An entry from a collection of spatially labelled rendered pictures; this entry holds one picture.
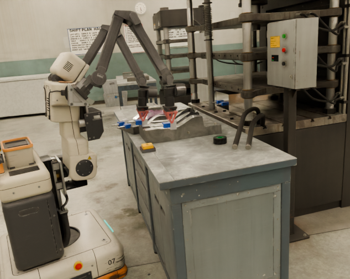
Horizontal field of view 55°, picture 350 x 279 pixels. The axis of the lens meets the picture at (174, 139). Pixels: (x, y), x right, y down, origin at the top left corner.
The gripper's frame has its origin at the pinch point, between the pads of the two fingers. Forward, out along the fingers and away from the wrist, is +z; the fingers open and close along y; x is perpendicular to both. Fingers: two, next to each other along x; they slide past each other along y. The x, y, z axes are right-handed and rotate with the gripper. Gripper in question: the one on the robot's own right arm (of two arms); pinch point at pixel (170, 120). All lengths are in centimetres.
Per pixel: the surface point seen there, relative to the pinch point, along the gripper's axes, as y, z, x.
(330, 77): 23, -14, -129
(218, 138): -11.4, 11.1, -25.0
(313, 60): -13, -29, -86
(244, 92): 22, -9, -58
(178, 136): 10.2, 12.6, -7.2
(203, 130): 10.3, 11.0, -23.6
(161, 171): -39.0, 15.5, 15.9
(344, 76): 20, -14, -138
